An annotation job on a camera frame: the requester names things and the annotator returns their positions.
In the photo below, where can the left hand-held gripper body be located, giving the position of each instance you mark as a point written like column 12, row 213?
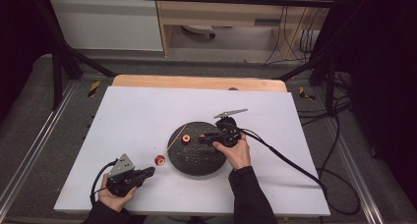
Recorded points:
column 123, row 181

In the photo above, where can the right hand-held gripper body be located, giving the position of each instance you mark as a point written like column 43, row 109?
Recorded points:
column 231, row 134

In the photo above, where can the black round plate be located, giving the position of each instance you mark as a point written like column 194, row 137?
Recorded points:
column 193, row 161

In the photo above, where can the person's left hand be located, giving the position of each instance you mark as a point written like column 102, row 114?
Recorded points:
column 114, row 201

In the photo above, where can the person's right hand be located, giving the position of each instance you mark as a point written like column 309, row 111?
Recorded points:
column 237, row 155

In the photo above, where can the white board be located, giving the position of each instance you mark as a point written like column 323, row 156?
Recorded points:
column 137, row 119

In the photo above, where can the wooden table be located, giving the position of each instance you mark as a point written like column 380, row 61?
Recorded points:
column 196, row 82

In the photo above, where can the yellow black tape strip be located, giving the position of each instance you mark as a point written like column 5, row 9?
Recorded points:
column 305, row 94
column 94, row 88

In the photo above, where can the grey chair base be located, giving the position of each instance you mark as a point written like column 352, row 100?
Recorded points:
column 198, row 29

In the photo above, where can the light wooden desk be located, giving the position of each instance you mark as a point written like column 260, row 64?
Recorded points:
column 213, row 16

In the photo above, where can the white cabinet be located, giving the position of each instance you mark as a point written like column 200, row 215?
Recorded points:
column 105, row 24

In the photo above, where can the black curtain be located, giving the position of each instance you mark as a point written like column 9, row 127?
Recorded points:
column 383, row 70
column 19, row 37

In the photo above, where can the aluminium rail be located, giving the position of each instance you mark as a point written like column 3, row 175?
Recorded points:
column 36, row 145
column 357, row 171

